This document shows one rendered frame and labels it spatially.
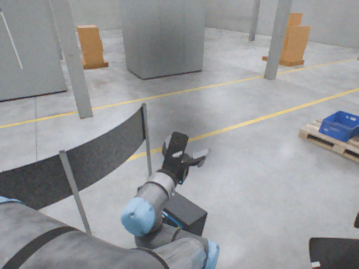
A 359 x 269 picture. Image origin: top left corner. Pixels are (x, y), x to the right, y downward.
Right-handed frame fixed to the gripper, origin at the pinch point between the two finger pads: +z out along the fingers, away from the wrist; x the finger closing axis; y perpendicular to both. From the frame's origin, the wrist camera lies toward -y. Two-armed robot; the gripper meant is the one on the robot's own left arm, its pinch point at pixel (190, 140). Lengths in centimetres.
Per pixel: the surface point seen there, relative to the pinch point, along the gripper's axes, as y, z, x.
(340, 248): 34, 11, 64
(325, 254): 39, 10, 61
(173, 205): 21.0, -10.9, 1.0
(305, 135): 125, 295, 103
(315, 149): 130, 269, 117
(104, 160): 87, 55, -86
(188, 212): 20.5, -11.8, 6.9
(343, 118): 99, 342, 154
